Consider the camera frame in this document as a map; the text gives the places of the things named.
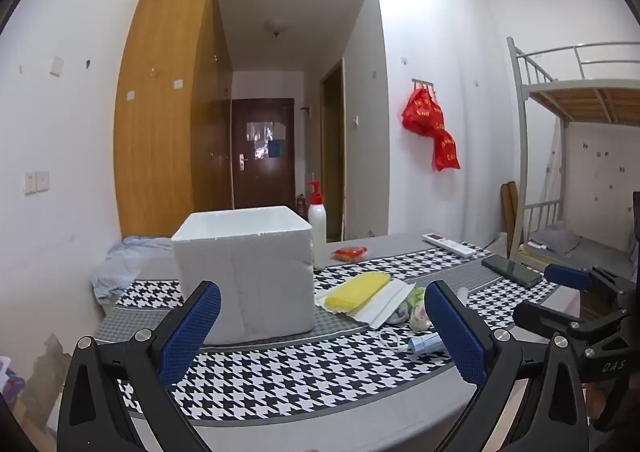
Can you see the metal bunk bed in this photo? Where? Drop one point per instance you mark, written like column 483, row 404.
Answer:
column 580, row 99

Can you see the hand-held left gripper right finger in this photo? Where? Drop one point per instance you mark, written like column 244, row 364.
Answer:
column 455, row 332

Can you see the houndstooth tablecloth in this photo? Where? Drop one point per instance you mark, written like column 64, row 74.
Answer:
column 300, row 382

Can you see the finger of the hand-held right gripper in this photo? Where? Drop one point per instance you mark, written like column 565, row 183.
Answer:
column 567, row 277
column 540, row 316

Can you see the green plastic bag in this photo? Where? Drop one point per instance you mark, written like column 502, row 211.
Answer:
column 419, row 309

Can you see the grey folded bedding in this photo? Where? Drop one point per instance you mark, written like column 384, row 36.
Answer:
column 555, row 239

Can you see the white paper tissue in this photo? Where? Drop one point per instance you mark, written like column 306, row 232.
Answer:
column 385, row 307

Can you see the wooden wardrobe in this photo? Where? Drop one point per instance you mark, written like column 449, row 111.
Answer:
column 160, row 106

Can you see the brown wooden planks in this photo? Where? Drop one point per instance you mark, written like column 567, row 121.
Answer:
column 510, row 217

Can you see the red snack packet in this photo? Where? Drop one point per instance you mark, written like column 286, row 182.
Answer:
column 350, row 253

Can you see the white wall box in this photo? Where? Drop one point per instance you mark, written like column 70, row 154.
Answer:
column 57, row 66

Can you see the white foam box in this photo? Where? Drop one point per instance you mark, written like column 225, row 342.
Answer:
column 245, row 272

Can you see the black smartphone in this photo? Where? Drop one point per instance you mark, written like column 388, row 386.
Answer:
column 510, row 271

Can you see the red plastic bag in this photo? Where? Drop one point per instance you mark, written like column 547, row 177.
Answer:
column 422, row 114
column 446, row 151

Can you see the dark brown door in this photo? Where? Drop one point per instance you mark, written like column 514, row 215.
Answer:
column 262, row 171

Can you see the yellow foam net sleeve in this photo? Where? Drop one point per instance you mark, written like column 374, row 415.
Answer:
column 357, row 292

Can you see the white pump bottle red cap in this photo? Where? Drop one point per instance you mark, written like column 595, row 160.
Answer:
column 317, row 227

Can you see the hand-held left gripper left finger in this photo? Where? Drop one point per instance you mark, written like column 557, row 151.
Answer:
column 192, row 327

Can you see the wooden side door frame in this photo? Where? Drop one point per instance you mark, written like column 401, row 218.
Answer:
column 341, row 156

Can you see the grey cloth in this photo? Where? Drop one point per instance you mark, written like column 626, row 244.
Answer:
column 399, row 316

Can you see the metal wall hook rack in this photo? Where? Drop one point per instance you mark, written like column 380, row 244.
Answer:
column 422, row 82

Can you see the white wall switch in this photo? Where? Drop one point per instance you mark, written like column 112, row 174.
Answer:
column 43, row 181

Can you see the light blue small tube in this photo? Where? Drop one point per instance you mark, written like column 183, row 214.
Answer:
column 425, row 345

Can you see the ceiling lamp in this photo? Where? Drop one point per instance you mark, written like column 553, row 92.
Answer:
column 276, row 27

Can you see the light blue cloth pile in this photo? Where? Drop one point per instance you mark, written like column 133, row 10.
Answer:
column 125, row 262

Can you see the white wall socket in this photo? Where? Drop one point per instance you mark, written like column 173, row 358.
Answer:
column 30, row 183

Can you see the white remote control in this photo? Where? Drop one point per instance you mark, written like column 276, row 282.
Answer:
column 450, row 244

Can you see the red fire extinguisher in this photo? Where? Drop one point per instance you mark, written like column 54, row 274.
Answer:
column 301, row 206

